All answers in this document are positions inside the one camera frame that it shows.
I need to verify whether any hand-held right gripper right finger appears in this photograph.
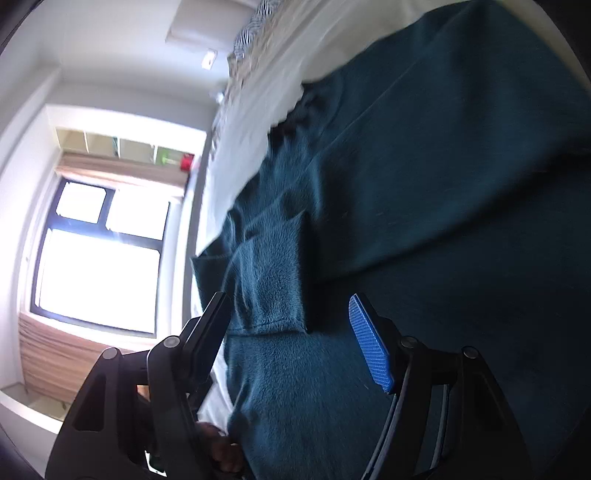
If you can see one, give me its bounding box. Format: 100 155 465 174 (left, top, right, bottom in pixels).
348 293 536 480

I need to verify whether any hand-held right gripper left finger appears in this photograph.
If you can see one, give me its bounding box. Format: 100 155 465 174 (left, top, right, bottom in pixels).
45 291 241 480

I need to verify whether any dark teal fleece garment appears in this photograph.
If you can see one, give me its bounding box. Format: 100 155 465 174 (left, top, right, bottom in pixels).
190 0 591 480

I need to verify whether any black framed window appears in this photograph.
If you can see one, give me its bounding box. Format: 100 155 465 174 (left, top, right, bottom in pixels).
30 178 171 335

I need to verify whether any beige curtain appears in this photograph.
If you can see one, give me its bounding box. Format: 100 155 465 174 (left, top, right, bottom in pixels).
18 311 153 407
54 152 188 191

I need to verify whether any bed with cream sheet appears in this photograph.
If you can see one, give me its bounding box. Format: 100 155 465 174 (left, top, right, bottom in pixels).
191 0 555 437

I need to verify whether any zebra print pillow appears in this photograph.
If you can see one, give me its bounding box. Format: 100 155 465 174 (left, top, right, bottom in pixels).
233 0 278 60

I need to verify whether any cream padded headboard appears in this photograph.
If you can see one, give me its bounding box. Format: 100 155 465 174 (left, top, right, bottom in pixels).
166 0 259 51

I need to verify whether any white wall shelf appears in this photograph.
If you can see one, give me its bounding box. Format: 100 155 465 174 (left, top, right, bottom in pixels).
55 127 195 168

